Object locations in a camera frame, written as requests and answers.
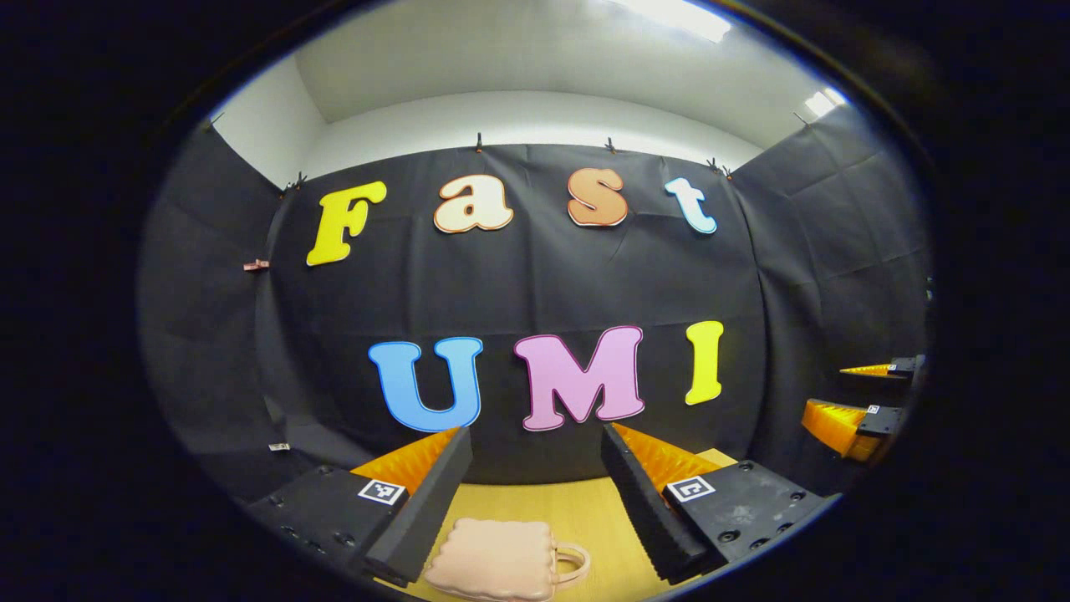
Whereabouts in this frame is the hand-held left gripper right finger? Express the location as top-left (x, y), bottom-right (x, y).
top-left (600, 422), bottom-right (841, 586)

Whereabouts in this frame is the black backdrop cloth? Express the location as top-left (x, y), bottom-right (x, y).
top-left (138, 105), bottom-right (933, 519)

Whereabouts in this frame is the small ceiling light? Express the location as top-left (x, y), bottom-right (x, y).
top-left (804, 88), bottom-right (847, 118)

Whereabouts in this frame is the pink quilted suitcase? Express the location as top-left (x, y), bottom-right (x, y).
top-left (424, 517), bottom-right (591, 602)

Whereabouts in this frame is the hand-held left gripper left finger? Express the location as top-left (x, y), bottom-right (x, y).
top-left (247, 426), bottom-right (473, 588)

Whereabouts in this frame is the long ceiling light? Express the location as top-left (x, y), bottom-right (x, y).
top-left (614, 0), bottom-right (732, 43)

